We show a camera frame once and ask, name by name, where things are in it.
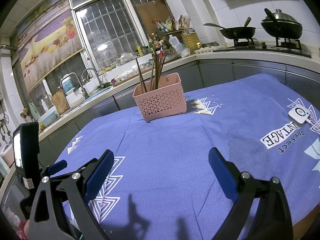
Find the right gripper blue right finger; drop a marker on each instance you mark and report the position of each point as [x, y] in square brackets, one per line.
[226, 173]

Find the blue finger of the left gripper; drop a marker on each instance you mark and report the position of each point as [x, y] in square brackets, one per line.
[53, 169]

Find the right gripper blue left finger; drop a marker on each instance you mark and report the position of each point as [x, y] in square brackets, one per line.
[95, 174]

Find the reddish brown wooden chopstick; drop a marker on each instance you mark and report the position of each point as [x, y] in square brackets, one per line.
[160, 70]

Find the thin brown wooden chopstick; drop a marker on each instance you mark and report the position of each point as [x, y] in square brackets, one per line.
[142, 83]

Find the light brown wooden chopstick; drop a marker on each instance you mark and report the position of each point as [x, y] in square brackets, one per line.
[151, 77]

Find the dark brown wooden chopstick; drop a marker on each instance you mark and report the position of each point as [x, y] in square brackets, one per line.
[157, 59]

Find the chrome kitchen faucet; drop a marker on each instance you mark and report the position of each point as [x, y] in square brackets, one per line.
[85, 75]
[67, 84]

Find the person's left hand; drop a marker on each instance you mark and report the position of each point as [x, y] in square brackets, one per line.
[24, 229]

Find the wooden cutting board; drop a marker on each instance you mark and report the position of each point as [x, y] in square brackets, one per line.
[60, 102]

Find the blue printed tablecloth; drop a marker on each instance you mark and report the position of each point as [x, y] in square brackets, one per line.
[162, 186]

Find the white square smart device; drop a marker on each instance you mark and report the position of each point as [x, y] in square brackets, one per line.
[299, 115]

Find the pink perforated utensil basket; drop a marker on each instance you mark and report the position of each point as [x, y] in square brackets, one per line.
[167, 100]

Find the fruit print window blind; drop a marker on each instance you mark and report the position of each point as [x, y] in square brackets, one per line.
[45, 40]

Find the egg tray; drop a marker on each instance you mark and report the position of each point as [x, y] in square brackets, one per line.
[209, 49]

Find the white plastic jug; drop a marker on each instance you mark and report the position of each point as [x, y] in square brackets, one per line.
[176, 44]

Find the yellow cooking oil bottle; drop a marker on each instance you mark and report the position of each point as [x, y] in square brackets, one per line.
[191, 39]

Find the black gas stove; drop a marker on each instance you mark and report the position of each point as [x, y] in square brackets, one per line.
[280, 45]

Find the black lidded wok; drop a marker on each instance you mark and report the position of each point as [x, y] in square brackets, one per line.
[281, 25]

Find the black wok with handle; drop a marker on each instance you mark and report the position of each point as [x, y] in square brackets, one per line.
[235, 33]

